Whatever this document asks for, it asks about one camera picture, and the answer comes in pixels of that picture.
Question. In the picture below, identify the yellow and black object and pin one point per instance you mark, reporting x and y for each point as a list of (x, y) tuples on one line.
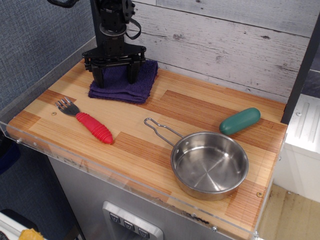
[(25, 234)]

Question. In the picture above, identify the small metal pot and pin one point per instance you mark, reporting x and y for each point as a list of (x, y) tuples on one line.
[(207, 165)]

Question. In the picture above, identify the purple cloth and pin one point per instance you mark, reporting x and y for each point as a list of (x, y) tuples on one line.
[(117, 88)]

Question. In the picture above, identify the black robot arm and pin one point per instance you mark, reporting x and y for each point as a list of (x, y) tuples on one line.
[(112, 23)]

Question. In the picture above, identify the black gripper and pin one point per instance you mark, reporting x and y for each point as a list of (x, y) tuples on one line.
[(112, 50)]

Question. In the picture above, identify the fork with red handle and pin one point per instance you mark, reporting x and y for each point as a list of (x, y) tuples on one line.
[(96, 128)]

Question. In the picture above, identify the dark grey right post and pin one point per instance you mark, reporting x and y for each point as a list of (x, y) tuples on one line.
[(302, 73)]

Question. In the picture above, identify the clear acrylic guard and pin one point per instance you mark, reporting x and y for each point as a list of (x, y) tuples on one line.
[(197, 86)]

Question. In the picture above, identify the green plastic capsule toy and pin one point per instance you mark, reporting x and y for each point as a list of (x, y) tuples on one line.
[(240, 121)]

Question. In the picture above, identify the white metal side unit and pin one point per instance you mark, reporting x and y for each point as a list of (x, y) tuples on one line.
[(298, 168)]

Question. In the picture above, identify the grey dispenser button panel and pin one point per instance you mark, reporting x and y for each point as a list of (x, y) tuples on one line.
[(131, 222)]

